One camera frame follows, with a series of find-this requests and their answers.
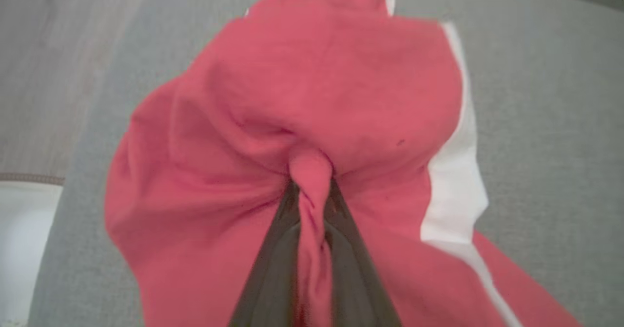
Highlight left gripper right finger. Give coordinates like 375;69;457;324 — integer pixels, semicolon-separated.
323;176;403;327

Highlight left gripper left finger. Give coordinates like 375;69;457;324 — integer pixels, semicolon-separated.
228;178;302;327

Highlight red shorts white side stripes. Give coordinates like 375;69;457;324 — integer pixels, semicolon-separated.
104;0;585;327

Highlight white rug with beige edge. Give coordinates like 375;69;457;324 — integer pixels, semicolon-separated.
0;173;65;327

